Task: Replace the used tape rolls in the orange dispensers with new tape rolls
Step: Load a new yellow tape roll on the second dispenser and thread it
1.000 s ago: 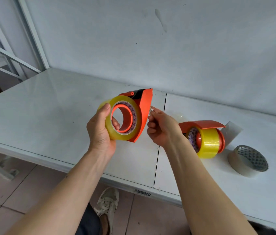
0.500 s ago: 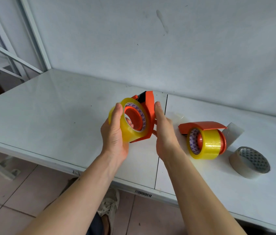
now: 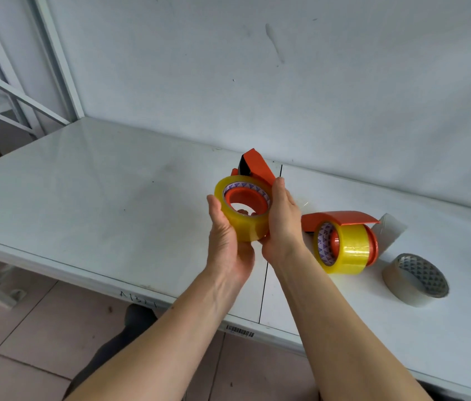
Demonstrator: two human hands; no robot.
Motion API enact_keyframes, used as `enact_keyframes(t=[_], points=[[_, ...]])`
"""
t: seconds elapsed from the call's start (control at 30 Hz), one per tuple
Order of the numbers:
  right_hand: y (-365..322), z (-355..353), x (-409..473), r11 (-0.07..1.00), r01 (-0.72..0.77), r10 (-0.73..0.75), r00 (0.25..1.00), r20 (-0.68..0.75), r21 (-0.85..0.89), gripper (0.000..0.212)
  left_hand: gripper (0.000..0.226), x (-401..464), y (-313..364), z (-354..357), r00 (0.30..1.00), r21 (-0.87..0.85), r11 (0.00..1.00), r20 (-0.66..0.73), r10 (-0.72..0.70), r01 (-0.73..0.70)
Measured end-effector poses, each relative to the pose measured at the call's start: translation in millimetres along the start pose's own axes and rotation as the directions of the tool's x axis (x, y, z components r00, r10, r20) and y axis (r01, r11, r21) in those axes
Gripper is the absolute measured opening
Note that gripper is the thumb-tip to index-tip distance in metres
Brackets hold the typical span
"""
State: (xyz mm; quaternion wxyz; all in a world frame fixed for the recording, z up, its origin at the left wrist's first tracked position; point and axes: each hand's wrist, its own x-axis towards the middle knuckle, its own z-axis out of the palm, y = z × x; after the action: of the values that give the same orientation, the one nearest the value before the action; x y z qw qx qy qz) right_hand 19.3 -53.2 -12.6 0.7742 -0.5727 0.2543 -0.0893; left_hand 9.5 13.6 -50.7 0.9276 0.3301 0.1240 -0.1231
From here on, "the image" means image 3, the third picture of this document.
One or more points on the white metal frame post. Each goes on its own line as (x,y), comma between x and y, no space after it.
(58,58)
(7,70)

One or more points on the person's left forearm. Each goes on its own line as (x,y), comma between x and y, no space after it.
(156,350)

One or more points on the orange tape dispenser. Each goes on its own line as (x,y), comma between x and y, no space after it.
(256,162)
(336,219)

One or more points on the person's right hand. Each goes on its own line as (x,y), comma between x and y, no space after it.
(283,229)

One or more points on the white metal bracket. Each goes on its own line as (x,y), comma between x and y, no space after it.
(17,294)

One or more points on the person's left hand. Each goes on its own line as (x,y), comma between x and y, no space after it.
(229,254)

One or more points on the barcode sticker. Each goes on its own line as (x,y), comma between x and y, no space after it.
(239,331)

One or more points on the yellow tape roll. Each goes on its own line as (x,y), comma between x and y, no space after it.
(350,250)
(241,227)

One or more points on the white tape core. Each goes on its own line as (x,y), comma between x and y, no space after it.
(390,229)
(402,286)

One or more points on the white metal frame rail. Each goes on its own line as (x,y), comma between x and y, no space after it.
(1,116)
(18,93)

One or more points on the person's right forearm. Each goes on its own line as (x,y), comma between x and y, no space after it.
(344,338)

